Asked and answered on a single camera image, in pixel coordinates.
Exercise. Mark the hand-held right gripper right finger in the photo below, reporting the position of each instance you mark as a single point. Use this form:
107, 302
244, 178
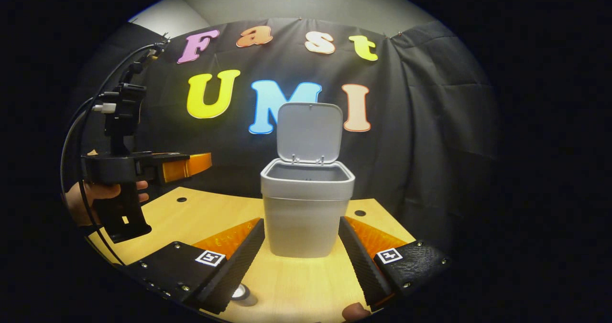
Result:
358, 265

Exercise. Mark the wooden desktop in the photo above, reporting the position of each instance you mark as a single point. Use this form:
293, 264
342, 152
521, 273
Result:
296, 285

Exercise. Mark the silver blue pop can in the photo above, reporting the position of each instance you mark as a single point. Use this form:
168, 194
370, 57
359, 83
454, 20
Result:
240, 292

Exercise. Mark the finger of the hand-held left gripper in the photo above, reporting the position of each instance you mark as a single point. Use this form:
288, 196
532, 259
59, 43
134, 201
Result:
189, 165

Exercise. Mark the white desktop garbage bin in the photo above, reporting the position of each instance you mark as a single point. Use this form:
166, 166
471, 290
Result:
306, 218

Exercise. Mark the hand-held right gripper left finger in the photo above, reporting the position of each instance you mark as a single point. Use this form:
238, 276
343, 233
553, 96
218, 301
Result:
239, 265

